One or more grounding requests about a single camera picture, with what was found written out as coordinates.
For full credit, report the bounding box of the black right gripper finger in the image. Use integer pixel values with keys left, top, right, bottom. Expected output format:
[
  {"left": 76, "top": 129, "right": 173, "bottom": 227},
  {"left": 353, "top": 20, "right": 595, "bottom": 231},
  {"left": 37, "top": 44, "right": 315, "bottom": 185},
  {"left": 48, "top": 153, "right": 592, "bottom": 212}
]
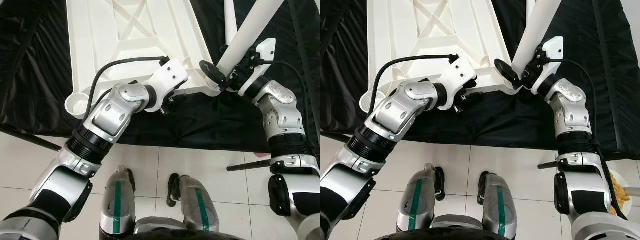
[
  {"left": 494, "top": 58, "right": 521, "bottom": 87},
  {"left": 199, "top": 60, "right": 228, "bottom": 87}
]

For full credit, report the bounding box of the white plastic children table top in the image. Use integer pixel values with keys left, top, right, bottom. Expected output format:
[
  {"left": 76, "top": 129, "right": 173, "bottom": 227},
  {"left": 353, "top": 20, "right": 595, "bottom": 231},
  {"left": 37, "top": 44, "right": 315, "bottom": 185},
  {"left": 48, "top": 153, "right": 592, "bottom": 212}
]
[
  {"left": 65, "top": 0, "right": 223, "bottom": 120},
  {"left": 359, "top": 0, "right": 521, "bottom": 113}
]

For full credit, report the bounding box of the black table cloth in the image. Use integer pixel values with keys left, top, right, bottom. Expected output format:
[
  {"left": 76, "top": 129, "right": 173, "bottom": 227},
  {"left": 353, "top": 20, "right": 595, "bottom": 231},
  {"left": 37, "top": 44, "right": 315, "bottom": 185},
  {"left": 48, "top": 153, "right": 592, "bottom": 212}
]
[
  {"left": 320, "top": 0, "right": 640, "bottom": 161},
  {"left": 0, "top": 0, "right": 321, "bottom": 153}
]

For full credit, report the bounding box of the black robot right foot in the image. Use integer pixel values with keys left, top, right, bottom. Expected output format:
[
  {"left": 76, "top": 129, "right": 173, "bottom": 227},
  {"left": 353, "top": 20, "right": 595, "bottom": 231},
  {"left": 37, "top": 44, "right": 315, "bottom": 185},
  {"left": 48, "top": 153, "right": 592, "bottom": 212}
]
[
  {"left": 166, "top": 173, "right": 181, "bottom": 207},
  {"left": 476, "top": 171, "right": 490, "bottom": 205}
]

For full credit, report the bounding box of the silver robot left leg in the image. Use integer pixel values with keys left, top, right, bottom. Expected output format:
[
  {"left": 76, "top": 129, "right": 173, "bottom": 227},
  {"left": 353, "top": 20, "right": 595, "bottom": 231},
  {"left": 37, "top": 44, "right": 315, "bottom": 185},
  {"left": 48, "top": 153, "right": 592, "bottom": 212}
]
[
  {"left": 99, "top": 166, "right": 136, "bottom": 238},
  {"left": 396, "top": 164, "right": 438, "bottom": 233}
]

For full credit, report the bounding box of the black robot torso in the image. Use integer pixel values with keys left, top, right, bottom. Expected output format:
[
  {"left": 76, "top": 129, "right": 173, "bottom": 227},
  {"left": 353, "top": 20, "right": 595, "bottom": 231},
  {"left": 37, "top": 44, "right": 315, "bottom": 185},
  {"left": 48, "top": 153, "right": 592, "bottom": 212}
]
[
  {"left": 375, "top": 218, "right": 571, "bottom": 240},
  {"left": 99, "top": 218, "right": 281, "bottom": 240}
]

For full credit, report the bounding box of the white round plate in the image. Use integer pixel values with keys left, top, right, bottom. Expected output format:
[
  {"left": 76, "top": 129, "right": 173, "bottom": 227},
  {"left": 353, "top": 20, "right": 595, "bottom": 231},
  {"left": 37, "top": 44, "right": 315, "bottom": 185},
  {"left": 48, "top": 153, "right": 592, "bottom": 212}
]
[{"left": 607, "top": 169, "right": 633, "bottom": 216}]

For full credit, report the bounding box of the yellow crumpled cloth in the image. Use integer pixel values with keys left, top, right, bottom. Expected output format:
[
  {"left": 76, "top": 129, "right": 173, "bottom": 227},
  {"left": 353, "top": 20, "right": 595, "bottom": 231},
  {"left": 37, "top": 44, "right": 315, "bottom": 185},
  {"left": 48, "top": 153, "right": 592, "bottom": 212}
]
[{"left": 611, "top": 180, "right": 630, "bottom": 213}]

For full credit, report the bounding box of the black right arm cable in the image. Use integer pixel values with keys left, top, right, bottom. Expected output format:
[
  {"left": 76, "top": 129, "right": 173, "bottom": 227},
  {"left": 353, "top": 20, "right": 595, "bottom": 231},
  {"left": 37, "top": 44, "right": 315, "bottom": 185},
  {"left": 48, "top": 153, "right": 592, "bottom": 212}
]
[
  {"left": 262, "top": 60, "right": 308, "bottom": 146},
  {"left": 547, "top": 59, "right": 628, "bottom": 221}
]

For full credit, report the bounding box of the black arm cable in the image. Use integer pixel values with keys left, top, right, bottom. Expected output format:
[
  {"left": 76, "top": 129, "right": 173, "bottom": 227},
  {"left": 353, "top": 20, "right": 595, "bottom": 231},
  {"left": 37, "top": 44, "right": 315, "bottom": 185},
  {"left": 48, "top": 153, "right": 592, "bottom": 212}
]
[
  {"left": 370, "top": 54, "right": 461, "bottom": 118},
  {"left": 85, "top": 56, "right": 171, "bottom": 126},
  {"left": 547, "top": 59, "right": 628, "bottom": 221},
  {"left": 262, "top": 60, "right": 308, "bottom": 146}
]

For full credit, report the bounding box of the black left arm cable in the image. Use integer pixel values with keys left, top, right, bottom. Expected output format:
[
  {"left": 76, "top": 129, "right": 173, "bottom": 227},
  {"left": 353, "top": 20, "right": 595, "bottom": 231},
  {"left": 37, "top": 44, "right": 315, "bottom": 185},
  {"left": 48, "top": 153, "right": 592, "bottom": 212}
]
[
  {"left": 85, "top": 56, "right": 171, "bottom": 126},
  {"left": 370, "top": 54, "right": 461, "bottom": 118}
]

